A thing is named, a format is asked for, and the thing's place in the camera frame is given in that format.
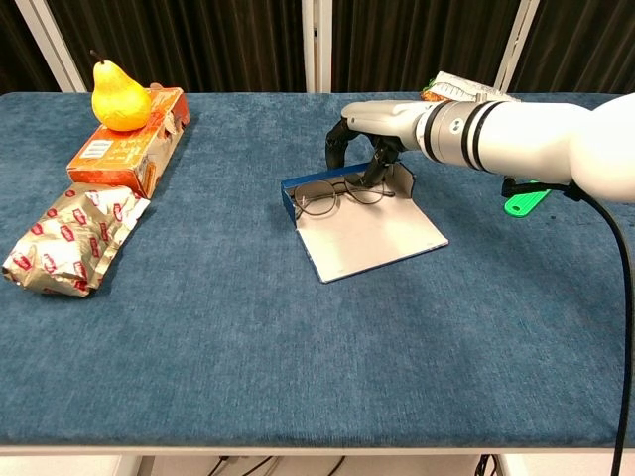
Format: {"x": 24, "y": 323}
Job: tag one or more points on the blue hand clapper toy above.
{"x": 521, "y": 204}

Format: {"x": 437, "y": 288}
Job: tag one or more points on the gold foil snack bag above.
{"x": 64, "y": 243}

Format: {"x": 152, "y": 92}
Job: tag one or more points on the green snack packet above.
{"x": 456, "y": 86}

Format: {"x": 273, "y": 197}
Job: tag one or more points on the white slanted frame post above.
{"x": 49, "y": 44}
{"x": 516, "y": 44}

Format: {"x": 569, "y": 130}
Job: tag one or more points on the orange cardboard box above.
{"x": 114, "y": 158}

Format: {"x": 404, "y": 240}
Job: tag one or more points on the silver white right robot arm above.
{"x": 521, "y": 136}

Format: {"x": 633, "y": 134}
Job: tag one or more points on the yellow pear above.
{"x": 119, "y": 104}

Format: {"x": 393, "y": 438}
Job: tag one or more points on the dark pleated curtain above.
{"x": 198, "y": 44}

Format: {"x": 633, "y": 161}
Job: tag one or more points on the white upright frame post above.
{"x": 316, "y": 44}

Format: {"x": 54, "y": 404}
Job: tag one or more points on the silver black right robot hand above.
{"x": 387, "y": 121}

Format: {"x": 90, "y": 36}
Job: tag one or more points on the blue carpeted table top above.
{"x": 248, "y": 347}

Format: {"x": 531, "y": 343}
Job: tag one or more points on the blue glasses case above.
{"x": 372, "y": 238}

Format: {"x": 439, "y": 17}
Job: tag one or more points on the thin metal eyeglasses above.
{"x": 317, "y": 198}

